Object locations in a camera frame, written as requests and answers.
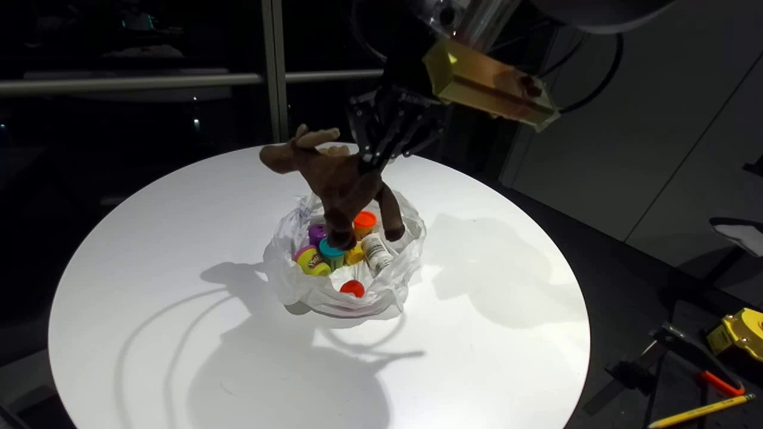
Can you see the brown plush moose toy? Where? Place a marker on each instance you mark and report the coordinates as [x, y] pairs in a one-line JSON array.
[[341, 182]]

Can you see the yellow-green play-doh tub pink lid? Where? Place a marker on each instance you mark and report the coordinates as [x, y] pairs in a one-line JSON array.
[[310, 261]]

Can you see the metal window railing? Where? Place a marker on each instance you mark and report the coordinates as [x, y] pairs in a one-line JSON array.
[[167, 81]]

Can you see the white pill bottle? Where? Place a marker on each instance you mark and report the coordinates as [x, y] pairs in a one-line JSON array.
[[378, 255]]

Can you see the yellow pencil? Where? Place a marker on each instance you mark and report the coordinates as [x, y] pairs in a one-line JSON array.
[[701, 410]]

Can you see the orange lid play-doh tub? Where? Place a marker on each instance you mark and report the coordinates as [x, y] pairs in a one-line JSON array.
[[365, 222]]

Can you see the purple play-doh tub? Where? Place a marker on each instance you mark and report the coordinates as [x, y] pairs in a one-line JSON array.
[[316, 233]]

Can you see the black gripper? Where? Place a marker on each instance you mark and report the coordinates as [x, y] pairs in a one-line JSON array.
[[399, 116]]

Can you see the red handled pliers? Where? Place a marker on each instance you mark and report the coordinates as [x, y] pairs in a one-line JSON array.
[[672, 341]]

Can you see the yellow play-doh tub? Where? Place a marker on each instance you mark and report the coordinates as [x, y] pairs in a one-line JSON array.
[[354, 255]]

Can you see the yellow tool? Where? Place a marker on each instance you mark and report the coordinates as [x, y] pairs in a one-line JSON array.
[[740, 332]]

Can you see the teal lid play-doh tub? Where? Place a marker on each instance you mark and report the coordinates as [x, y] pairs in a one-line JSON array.
[[330, 253]]

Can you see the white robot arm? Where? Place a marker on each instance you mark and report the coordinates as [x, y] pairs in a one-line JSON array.
[[386, 27]]

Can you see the red round lid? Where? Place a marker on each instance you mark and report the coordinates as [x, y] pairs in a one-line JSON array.
[[354, 289]]

